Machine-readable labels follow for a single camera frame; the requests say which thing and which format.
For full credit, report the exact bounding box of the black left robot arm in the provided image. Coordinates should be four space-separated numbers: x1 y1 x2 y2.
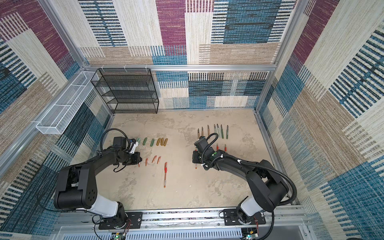
54 137 142 230

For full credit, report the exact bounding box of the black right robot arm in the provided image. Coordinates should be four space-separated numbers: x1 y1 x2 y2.
192 134 293 225

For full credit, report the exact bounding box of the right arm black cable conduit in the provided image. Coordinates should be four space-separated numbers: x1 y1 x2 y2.
200 132 298 240

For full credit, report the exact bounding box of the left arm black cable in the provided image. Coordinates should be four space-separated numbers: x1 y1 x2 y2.
99 128 131 173

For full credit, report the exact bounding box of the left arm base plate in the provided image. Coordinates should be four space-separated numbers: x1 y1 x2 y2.
98 212 143 230

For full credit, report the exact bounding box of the black wire mesh shelf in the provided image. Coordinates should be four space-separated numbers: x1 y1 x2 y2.
91 68 159 114

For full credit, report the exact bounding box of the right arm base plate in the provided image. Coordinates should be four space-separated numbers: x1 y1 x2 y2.
219 209 266 226

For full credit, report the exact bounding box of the white wire mesh basket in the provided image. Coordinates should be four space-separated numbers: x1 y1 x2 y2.
36 71 95 135

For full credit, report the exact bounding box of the aluminium mounting rail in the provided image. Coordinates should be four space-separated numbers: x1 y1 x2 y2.
53 205 309 234

